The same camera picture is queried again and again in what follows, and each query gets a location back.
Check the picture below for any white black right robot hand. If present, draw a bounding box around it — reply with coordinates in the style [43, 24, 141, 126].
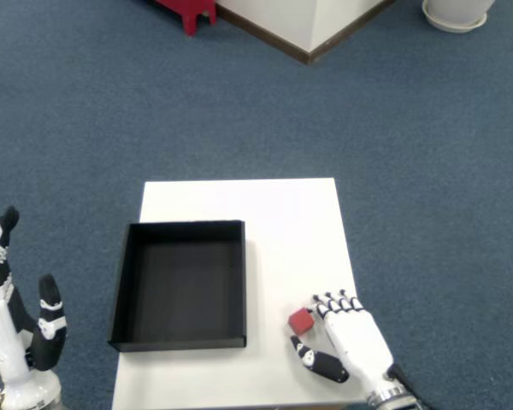
[289, 289, 416, 405]

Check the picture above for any red cube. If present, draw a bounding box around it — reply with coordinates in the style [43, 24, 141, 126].
[288, 307, 315, 337]

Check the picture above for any black open box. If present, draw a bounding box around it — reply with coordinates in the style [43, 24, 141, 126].
[107, 220, 248, 353]

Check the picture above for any white pot saucer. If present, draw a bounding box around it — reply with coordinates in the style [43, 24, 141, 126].
[422, 0, 489, 33]

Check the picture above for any white plant pot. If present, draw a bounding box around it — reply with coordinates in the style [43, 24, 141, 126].
[425, 0, 496, 21]

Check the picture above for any red plastic stool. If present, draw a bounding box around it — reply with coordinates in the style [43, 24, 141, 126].
[151, 0, 218, 38]

